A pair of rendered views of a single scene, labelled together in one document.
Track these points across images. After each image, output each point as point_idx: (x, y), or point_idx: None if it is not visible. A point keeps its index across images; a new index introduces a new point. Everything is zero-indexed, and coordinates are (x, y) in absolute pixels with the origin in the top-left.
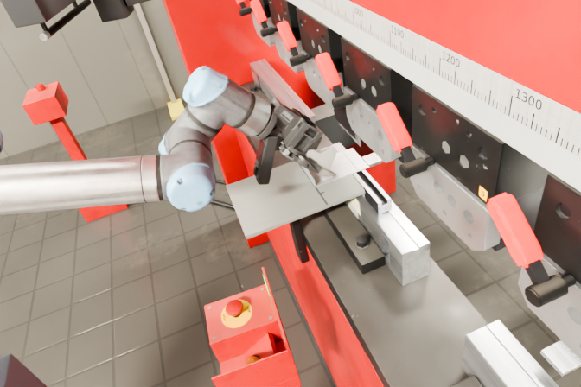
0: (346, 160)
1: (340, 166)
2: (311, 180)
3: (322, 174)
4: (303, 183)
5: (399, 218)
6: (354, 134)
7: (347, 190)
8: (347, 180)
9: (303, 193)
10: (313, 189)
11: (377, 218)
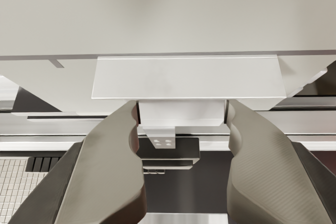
0: (187, 117)
1: (173, 109)
2: (136, 68)
3: (97, 124)
4: (145, 30)
5: (14, 96)
6: None
7: (64, 99)
8: (106, 105)
9: (57, 6)
10: (82, 48)
11: (7, 80)
